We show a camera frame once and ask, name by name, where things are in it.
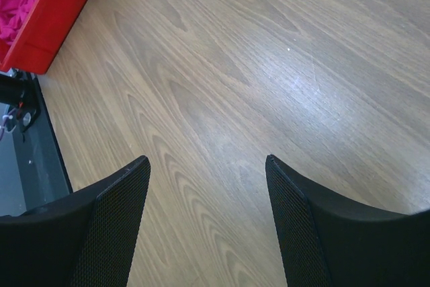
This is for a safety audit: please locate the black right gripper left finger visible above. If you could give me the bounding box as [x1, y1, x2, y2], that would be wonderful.
[1, 156, 151, 286]

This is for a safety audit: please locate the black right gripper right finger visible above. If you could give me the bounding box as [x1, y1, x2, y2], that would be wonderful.
[265, 155, 429, 286]

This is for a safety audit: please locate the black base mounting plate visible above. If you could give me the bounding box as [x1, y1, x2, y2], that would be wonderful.
[1, 69, 73, 216]

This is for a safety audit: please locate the red plastic crate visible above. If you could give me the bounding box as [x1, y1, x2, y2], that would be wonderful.
[1, 0, 87, 75]

